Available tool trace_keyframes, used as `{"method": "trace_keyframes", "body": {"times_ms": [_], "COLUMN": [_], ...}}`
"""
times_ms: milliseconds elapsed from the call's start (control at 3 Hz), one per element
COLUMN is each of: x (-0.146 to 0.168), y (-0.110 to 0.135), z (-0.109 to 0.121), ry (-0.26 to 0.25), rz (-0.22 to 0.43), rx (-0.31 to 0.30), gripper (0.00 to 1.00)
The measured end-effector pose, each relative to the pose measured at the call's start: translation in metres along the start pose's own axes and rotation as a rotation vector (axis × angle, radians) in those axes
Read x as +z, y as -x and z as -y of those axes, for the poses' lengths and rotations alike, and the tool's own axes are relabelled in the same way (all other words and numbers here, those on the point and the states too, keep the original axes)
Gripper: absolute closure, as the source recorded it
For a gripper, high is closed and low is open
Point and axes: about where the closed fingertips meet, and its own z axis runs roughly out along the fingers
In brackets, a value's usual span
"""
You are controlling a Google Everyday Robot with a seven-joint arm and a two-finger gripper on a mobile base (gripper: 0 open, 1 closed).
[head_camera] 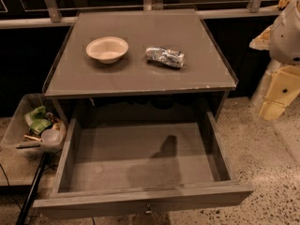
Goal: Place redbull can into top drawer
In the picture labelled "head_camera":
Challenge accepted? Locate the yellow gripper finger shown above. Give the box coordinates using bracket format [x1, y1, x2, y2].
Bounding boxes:
[249, 26, 272, 51]
[259, 66, 300, 121]

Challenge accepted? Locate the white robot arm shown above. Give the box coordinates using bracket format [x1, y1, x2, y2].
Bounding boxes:
[249, 0, 300, 121]

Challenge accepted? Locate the metal drawer knob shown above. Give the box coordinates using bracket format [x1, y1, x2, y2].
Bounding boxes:
[144, 203, 154, 216]

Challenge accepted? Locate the open grey top drawer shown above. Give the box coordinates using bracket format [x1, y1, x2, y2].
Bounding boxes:
[34, 112, 253, 218]

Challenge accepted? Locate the white paper bowl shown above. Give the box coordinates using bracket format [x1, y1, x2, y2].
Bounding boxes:
[85, 37, 128, 64]

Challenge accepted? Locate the grey wooden cabinet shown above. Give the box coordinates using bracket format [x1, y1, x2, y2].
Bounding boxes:
[43, 9, 237, 116]

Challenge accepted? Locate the small clear plastic cup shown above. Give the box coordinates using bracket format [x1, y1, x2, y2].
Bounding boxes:
[41, 129, 59, 143]

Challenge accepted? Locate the green snack bag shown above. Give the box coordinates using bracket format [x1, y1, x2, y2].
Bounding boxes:
[23, 106, 52, 135]

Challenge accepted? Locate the clear plastic bin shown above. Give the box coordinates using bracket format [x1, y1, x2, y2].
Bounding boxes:
[1, 94, 67, 158]

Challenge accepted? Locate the black pole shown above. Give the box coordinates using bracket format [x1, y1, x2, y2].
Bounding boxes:
[15, 153, 49, 225]

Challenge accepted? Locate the metal railing frame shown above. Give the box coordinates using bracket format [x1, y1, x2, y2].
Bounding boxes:
[0, 0, 280, 29]

